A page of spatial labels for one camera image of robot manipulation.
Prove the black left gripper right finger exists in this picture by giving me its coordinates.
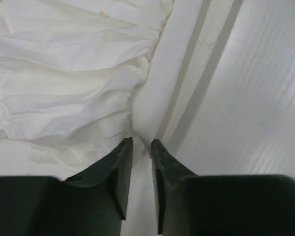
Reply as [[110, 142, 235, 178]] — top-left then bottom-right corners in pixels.
[[150, 139, 295, 236]]

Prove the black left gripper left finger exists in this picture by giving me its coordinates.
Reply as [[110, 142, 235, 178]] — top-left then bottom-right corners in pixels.
[[0, 138, 133, 236]]

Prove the white skirt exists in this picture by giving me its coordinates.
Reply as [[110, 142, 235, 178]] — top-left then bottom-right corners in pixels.
[[0, 0, 244, 177]]

